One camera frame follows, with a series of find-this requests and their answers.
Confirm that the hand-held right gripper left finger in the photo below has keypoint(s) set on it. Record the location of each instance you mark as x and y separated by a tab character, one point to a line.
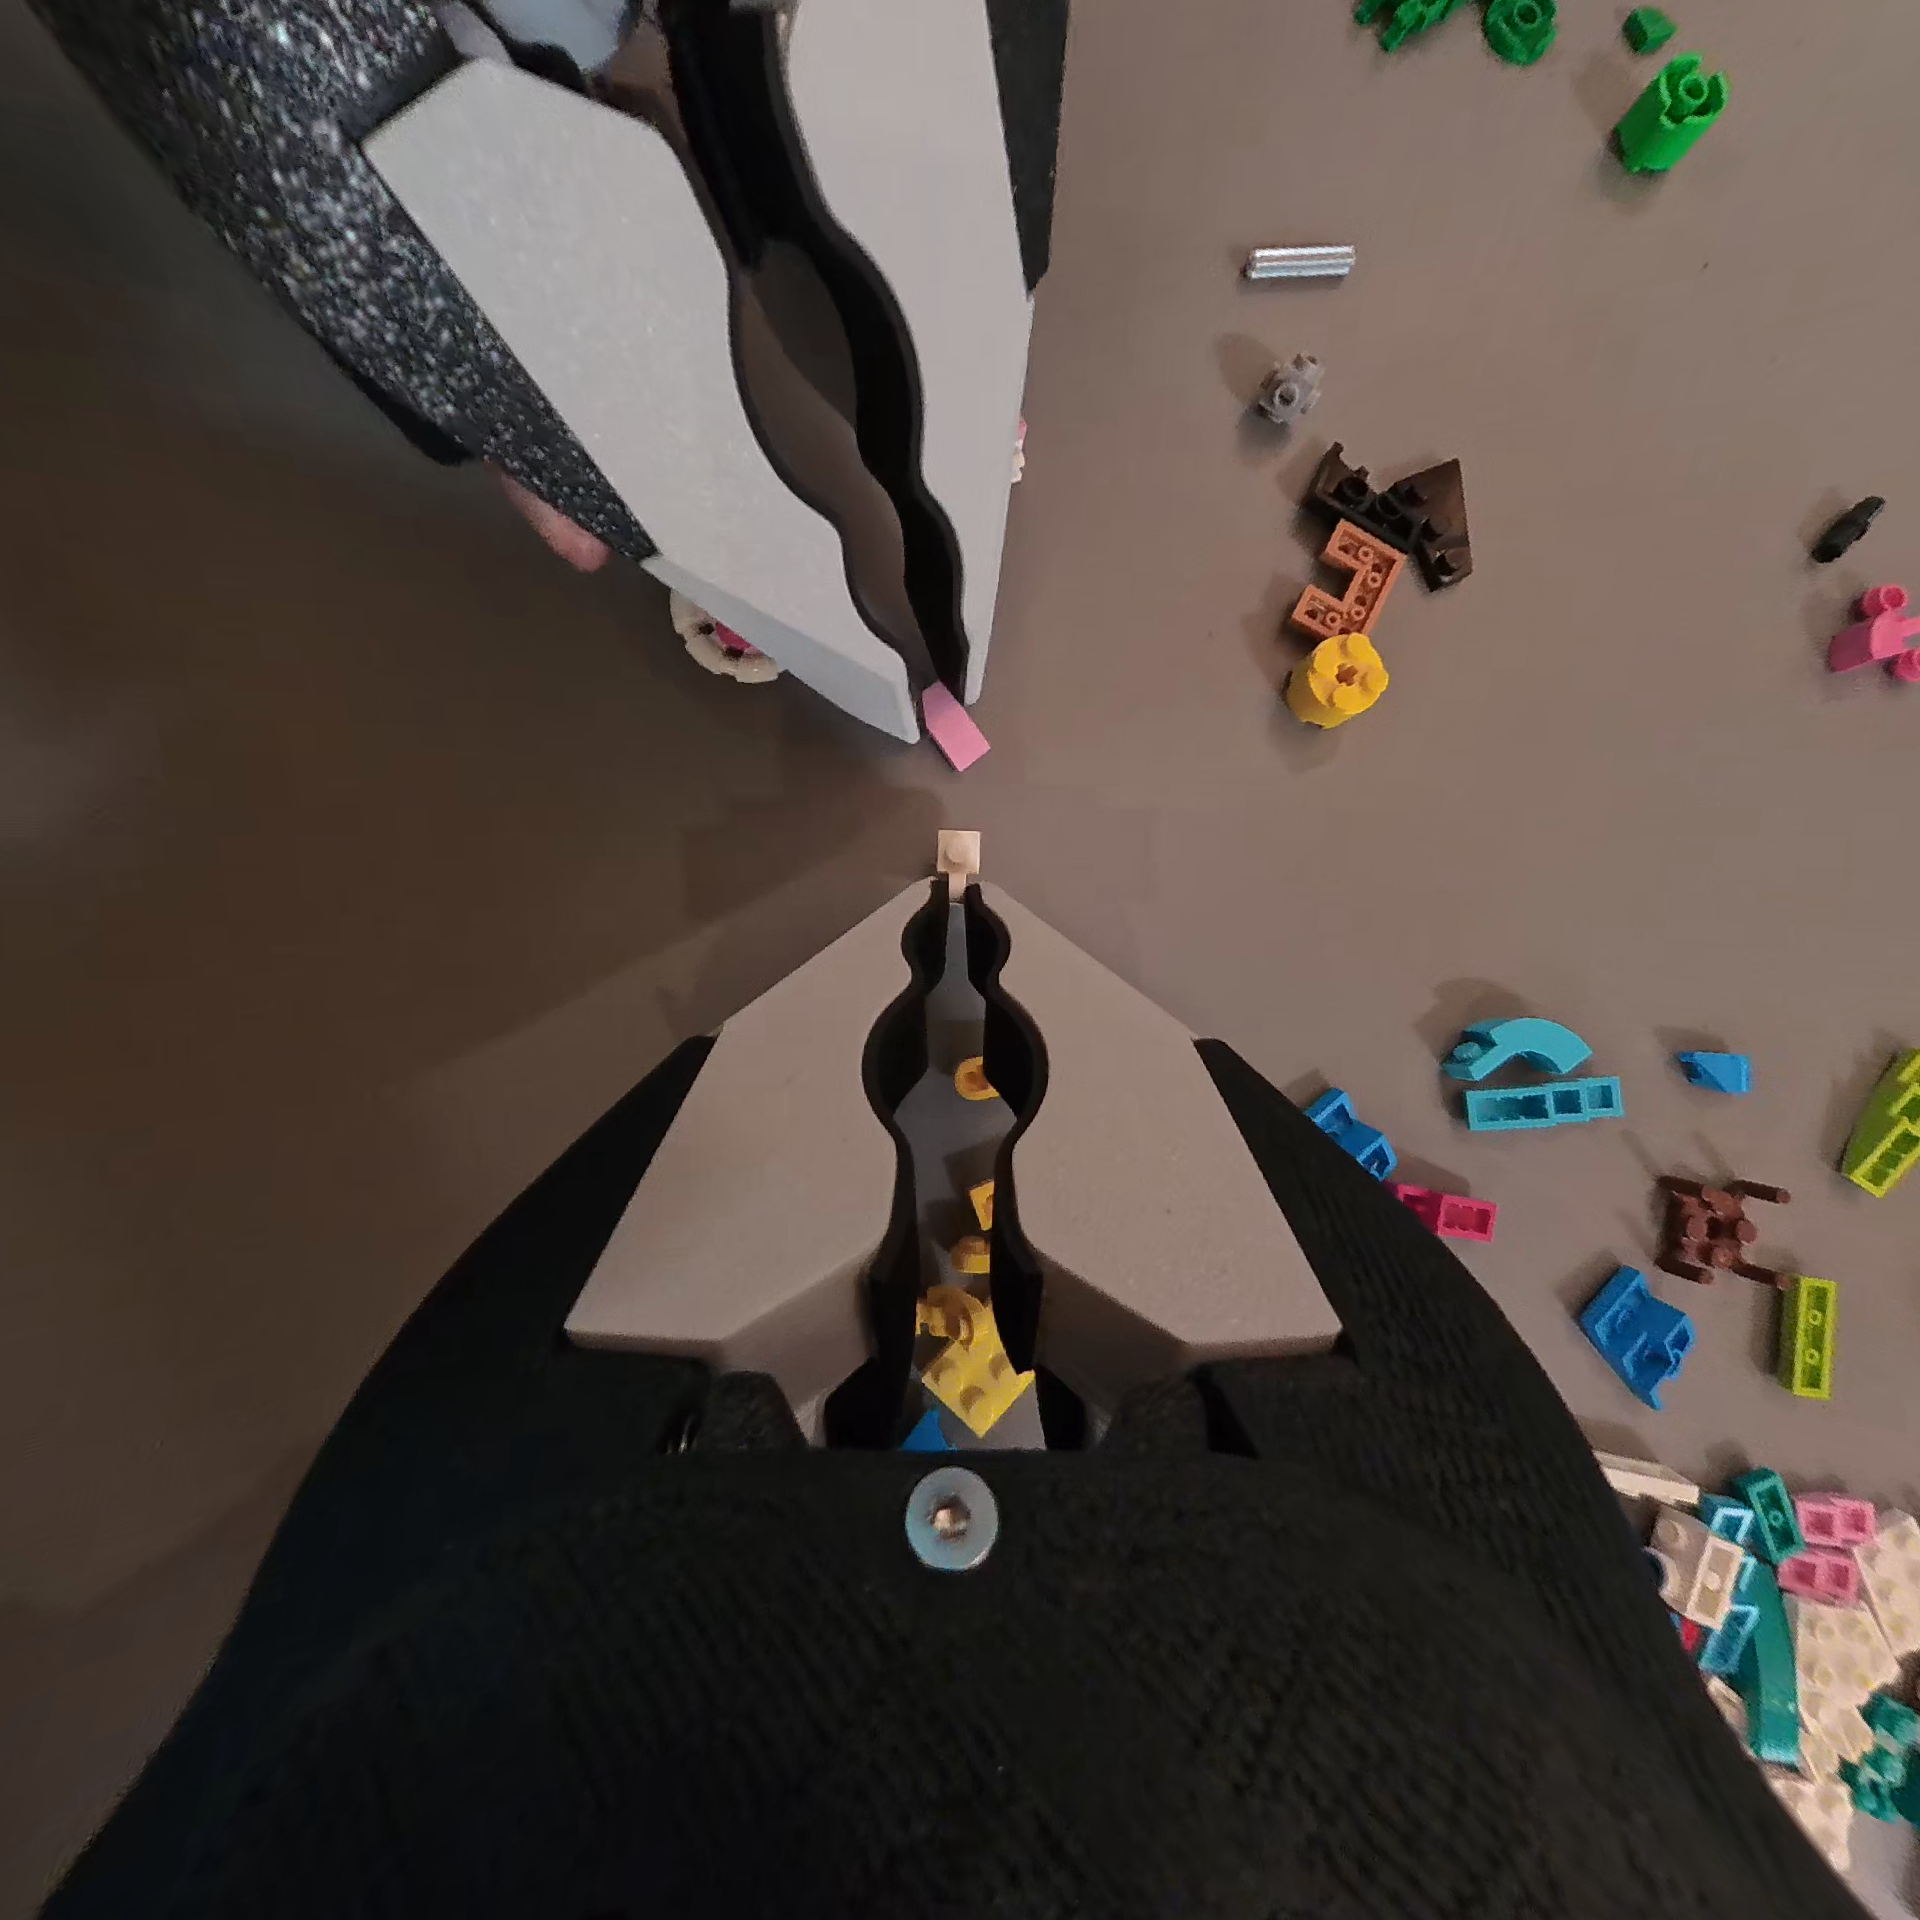
736	1185

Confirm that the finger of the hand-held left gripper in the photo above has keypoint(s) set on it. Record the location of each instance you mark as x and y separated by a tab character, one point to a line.
600	301
931	151

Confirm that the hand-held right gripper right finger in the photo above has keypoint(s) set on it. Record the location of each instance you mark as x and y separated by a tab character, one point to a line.
1185	1199

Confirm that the small white toy brick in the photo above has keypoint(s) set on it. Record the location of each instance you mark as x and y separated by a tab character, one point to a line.
960	857

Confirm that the pink sloped toy brick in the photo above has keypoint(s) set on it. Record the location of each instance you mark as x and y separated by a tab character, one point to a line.
956	732

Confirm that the pile of colourful toy bricks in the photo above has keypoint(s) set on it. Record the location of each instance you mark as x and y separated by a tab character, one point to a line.
1801	1620

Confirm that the grey desk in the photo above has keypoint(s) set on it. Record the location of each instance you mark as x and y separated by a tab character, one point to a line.
376	899

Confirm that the person's left hand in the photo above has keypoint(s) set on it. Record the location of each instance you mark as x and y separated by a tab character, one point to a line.
564	536

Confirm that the magenta toy plate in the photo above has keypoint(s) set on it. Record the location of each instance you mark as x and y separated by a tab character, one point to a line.
1447	1212

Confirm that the group of yellow toy bricks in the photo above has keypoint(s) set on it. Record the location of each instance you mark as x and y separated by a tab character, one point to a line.
966	1351

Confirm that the white round pie toy brick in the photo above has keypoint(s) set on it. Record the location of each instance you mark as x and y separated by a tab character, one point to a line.
720	646

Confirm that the cyan arch toy brick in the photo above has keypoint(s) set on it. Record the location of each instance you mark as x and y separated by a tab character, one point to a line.
1523	1043

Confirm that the cyan toy plate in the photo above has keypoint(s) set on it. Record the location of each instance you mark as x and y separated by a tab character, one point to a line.
1545	1105

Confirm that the grey toy axle rod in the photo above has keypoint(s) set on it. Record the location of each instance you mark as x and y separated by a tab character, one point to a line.
1299	266

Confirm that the small grey toy connector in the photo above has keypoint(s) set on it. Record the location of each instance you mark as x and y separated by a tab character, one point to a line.
1292	390

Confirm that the dark brown clip toy brick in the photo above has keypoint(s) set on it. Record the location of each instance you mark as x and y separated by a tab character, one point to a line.
1718	1232

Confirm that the dark brown toy plate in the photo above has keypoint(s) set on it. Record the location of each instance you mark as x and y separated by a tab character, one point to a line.
1351	482

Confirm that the yellow round toy brick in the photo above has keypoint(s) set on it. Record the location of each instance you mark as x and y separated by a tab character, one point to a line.
1335	679

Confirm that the small blue toy brick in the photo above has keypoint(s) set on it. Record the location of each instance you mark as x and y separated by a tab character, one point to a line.
1715	1070

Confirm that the orange angled toy brick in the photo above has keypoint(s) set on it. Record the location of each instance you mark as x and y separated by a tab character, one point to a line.
1358	548

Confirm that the dark brown wedge toy brick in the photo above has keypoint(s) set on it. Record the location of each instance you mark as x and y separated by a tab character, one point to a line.
1439	525

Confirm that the lime toy plate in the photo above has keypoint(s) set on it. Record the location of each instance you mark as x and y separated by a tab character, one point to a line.
1807	1335

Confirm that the lime green toy brick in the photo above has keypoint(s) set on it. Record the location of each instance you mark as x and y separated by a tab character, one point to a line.
1889	1125

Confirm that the group of green toy bricks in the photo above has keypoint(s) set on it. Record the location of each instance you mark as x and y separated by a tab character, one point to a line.
1666	115

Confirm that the small pink toy brick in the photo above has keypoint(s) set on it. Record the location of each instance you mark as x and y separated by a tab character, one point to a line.
1876	631

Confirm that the small black toy piece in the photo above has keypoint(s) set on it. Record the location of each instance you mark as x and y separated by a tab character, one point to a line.
1848	529

